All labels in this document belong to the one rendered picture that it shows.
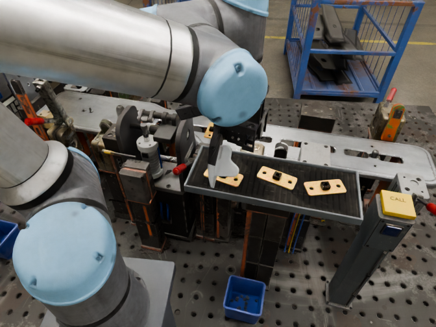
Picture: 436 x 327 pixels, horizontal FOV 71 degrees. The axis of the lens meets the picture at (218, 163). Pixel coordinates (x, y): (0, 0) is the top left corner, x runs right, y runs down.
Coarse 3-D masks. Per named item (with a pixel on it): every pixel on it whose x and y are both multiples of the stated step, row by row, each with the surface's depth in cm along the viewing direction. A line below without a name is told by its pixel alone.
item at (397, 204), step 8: (384, 192) 66; (392, 192) 66; (384, 200) 64; (392, 200) 64; (400, 200) 64; (408, 200) 64; (384, 208) 63; (392, 208) 63; (400, 208) 63; (408, 208) 63; (400, 216) 62; (408, 216) 62; (416, 216) 61
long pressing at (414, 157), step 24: (72, 96) 123; (96, 96) 123; (96, 120) 111; (264, 144) 102; (336, 144) 102; (360, 144) 102; (384, 144) 102; (360, 168) 94; (384, 168) 94; (408, 168) 94; (432, 168) 94
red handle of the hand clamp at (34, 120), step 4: (28, 120) 86; (32, 120) 87; (36, 120) 89; (40, 120) 90; (44, 120) 92; (48, 120) 93; (52, 120) 95; (56, 120) 97; (60, 120) 99; (28, 124) 87; (32, 124) 88; (36, 124) 89; (40, 124) 91
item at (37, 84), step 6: (36, 84) 88; (42, 84) 88; (48, 84) 90; (36, 90) 88; (42, 90) 90; (48, 90) 90; (42, 96) 92; (48, 96) 91; (54, 96) 93; (48, 102) 93; (54, 102) 93; (54, 108) 95; (60, 108) 96; (54, 114) 98; (60, 114) 97; (66, 114) 99; (66, 126) 101
